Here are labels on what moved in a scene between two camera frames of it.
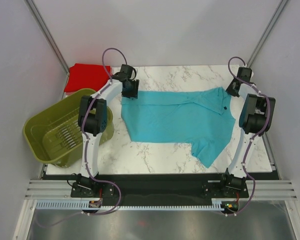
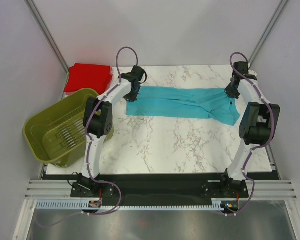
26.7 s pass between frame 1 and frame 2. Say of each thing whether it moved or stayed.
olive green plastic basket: stayed
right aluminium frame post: stayed
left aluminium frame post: stayed
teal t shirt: moved
